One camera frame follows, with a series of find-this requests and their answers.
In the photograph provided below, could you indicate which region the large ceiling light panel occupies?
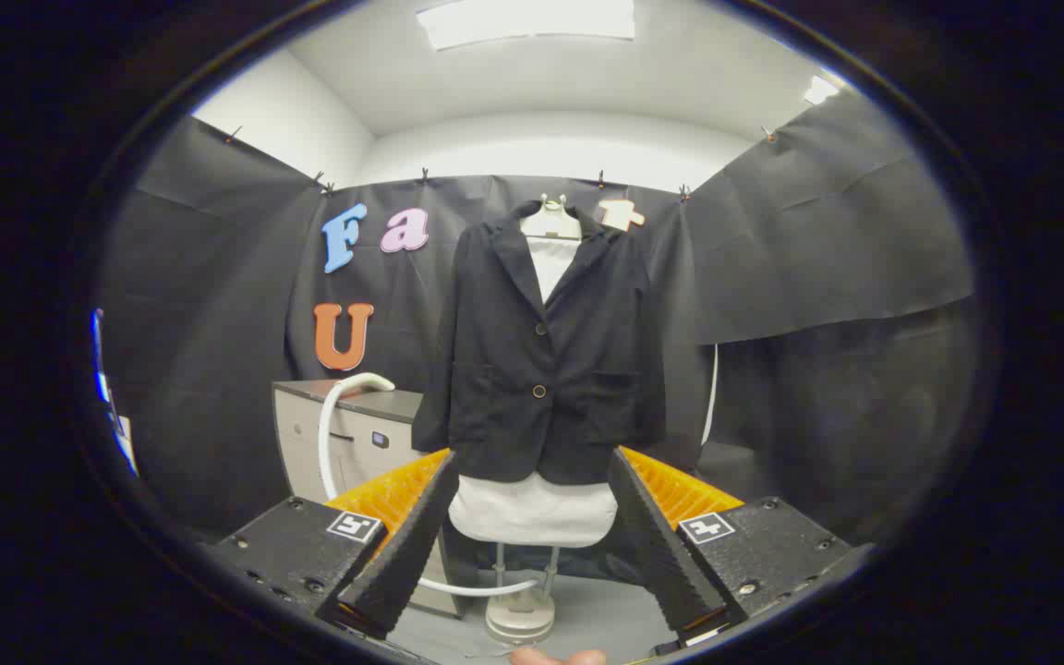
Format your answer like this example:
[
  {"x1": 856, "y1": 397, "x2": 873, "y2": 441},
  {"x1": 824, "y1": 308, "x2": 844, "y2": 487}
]
[{"x1": 415, "y1": 0, "x2": 636, "y2": 52}]

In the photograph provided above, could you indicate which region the blue and white panel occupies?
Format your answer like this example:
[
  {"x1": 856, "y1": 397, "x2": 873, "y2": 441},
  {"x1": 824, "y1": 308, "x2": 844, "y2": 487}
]
[{"x1": 91, "y1": 308, "x2": 139, "y2": 477}]

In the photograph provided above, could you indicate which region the black backdrop cloth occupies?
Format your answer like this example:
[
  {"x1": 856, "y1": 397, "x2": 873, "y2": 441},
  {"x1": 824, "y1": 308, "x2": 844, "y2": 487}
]
[{"x1": 93, "y1": 88, "x2": 976, "y2": 555}]

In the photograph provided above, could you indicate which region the white mannequin stand base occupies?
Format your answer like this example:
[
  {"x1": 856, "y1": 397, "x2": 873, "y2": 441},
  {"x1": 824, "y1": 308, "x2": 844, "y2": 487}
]
[{"x1": 486, "y1": 543, "x2": 559, "y2": 645}]

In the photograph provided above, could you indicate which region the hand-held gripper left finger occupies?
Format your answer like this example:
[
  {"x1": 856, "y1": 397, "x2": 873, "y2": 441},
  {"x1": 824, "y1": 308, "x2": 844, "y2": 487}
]
[{"x1": 204, "y1": 448, "x2": 459, "y2": 643}]

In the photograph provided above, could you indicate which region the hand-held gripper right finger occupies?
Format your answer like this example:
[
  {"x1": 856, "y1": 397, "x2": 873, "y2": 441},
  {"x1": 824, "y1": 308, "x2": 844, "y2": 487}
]
[{"x1": 608, "y1": 446, "x2": 875, "y2": 647}]

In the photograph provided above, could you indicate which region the black blazer jacket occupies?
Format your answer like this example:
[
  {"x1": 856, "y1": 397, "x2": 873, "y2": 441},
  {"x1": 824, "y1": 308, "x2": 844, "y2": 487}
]
[{"x1": 412, "y1": 199, "x2": 667, "y2": 486}]

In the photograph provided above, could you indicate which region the beige cabinet with dark top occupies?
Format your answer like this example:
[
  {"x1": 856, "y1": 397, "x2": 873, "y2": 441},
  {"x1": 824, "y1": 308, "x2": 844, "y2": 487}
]
[{"x1": 272, "y1": 379, "x2": 470, "y2": 620}]

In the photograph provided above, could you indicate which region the thin white cable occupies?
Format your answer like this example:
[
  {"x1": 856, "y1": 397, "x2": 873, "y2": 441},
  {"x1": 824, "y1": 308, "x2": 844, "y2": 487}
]
[{"x1": 700, "y1": 344, "x2": 720, "y2": 446}]

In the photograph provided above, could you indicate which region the white mannequin torso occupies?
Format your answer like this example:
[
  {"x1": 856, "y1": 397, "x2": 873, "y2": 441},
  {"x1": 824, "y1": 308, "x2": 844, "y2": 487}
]
[{"x1": 449, "y1": 194, "x2": 618, "y2": 548}]

